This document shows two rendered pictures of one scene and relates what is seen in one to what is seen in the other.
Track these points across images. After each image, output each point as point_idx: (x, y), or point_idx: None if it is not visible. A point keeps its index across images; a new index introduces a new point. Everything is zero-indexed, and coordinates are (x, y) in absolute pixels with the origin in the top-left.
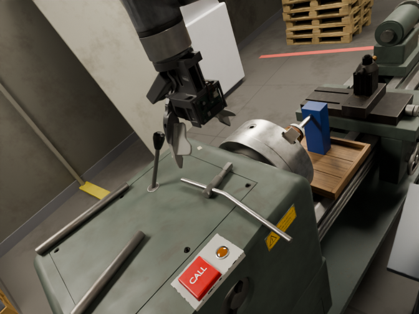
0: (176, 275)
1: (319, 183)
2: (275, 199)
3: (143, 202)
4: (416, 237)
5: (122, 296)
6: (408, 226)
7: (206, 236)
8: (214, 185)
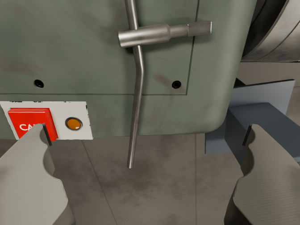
0: (10, 99)
1: None
2: (169, 129)
3: None
4: (238, 98)
5: None
6: (247, 92)
7: (72, 92)
8: (143, 43)
